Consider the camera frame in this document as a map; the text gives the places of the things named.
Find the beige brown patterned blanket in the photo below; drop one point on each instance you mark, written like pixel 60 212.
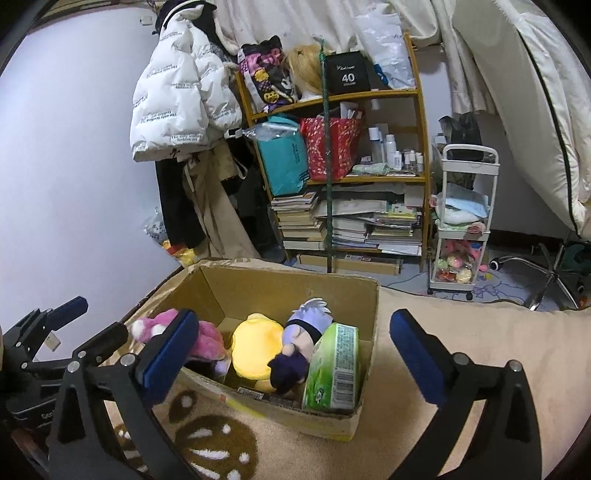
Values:
pixel 553 347

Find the black tissue pack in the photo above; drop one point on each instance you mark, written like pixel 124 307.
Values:
pixel 269 398

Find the stack of books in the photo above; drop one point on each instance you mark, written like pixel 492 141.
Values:
pixel 298 222

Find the teal bag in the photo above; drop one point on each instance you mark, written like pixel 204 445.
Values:
pixel 284 155

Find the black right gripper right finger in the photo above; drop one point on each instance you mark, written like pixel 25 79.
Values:
pixel 506 443

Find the white folded mattress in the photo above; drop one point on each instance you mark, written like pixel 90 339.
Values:
pixel 542 94

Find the white rolling cart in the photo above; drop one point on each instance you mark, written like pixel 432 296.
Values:
pixel 463 205

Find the office chair base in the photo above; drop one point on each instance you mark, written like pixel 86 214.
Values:
pixel 567 271

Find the black box labelled 40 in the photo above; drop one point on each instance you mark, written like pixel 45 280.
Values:
pixel 347 73

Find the white curtain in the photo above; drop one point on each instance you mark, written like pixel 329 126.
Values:
pixel 299 22

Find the purple lavender plush doll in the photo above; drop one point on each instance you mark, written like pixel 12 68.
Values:
pixel 303 330

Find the green tissue pack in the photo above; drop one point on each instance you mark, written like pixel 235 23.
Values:
pixel 333 380

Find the red patterned gift bag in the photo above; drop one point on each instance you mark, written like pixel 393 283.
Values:
pixel 344 135

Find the white puffer jacket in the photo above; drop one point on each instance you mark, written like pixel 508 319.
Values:
pixel 182 102

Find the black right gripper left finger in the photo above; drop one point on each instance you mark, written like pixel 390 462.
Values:
pixel 82 442

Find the pink plush toy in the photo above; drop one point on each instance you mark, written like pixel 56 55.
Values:
pixel 208 355

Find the cardboard box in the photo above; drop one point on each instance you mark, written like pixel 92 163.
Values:
pixel 226 292

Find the green pole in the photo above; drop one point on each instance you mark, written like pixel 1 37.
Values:
pixel 328 149

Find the beige hanging coat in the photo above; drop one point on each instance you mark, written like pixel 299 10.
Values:
pixel 225 236

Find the blonde wig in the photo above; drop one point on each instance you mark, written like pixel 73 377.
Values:
pixel 304 64

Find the yellow plush zipper pouch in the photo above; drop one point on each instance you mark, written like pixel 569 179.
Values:
pixel 254 343

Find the wooden bookshelf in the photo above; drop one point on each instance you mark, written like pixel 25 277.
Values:
pixel 420 130

